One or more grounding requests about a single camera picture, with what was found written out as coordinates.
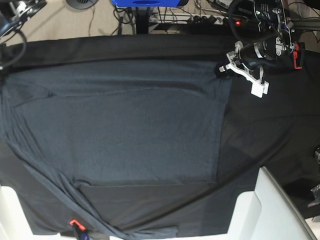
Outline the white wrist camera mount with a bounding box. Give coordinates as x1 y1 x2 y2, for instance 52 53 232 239
225 41 269 98

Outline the aluminium frame rail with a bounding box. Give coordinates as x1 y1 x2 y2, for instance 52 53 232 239
291 17 320 31

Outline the white foam block left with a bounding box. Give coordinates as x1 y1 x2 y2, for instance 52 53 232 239
0 186 61 240

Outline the black table leg post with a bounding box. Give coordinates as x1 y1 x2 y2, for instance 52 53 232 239
132 7 154 35

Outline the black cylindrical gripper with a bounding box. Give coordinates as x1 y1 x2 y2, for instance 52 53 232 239
215 41 277 79

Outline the dark grey long-sleeve T-shirt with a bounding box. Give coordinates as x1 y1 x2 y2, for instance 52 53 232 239
0 60 232 240

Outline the red and black clamp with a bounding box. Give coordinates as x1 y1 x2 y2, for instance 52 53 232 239
292 42 306 70

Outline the white power strip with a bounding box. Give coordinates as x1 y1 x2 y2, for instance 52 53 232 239
149 12 225 25

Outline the round grey chair base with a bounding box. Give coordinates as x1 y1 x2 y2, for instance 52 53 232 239
66 0 98 10

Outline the blue plastic bin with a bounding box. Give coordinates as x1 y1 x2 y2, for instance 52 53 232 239
111 0 189 8

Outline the blue clamp at bottom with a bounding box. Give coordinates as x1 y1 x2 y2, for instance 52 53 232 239
69 219 91 240

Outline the grey metal bracket right edge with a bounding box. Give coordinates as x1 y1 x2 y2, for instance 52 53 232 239
307 184 320 208

